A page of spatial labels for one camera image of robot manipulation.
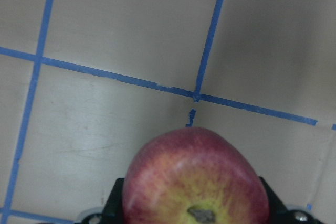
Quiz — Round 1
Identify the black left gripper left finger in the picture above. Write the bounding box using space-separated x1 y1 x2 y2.
101 178 124 224

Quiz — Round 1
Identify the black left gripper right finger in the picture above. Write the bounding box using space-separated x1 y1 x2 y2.
259 176 290 224

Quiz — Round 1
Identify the red yellow apple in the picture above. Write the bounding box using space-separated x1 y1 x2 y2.
122 127 270 223

